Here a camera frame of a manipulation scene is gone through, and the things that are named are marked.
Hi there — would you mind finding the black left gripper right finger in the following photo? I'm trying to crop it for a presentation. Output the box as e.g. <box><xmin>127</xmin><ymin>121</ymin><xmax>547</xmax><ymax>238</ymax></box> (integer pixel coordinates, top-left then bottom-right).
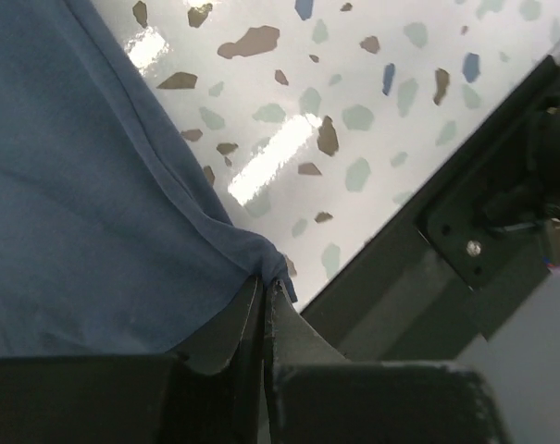
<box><xmin>265</xmin><ymin>280</ymin><xmax>510</xmax><ymax>443</ymax></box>

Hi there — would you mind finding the blue printed tank top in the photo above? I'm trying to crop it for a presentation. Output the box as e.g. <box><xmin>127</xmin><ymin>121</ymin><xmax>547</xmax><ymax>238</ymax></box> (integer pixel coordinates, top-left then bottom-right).
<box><xmin>0</xmin><ymin>1</ymin><xmax>289</xmax><ymax>357</ymax></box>

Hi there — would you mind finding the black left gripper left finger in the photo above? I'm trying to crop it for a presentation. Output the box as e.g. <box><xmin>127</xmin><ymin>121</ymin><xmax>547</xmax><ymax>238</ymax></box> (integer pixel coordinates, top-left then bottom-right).
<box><xmin>0</xmin><ymin>277</ymin><xmax>265</xmax><ymax>443</ymax></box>

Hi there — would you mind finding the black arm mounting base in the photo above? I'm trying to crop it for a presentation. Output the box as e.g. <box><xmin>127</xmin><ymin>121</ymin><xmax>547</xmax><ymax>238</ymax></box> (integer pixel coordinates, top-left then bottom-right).
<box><xmin>304</xmin><ymin>55</ymin><xmax>560</xmax><ymax>361</ymax></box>

